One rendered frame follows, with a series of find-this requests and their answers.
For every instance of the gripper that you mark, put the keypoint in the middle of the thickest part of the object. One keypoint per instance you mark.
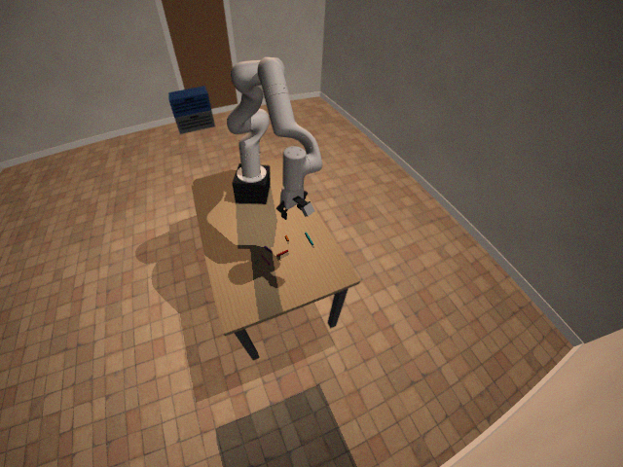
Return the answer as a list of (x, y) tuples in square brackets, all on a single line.
[(286, 198)]

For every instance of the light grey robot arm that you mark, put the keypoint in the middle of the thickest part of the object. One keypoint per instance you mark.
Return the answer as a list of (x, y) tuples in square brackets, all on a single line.
[(241, 120)]

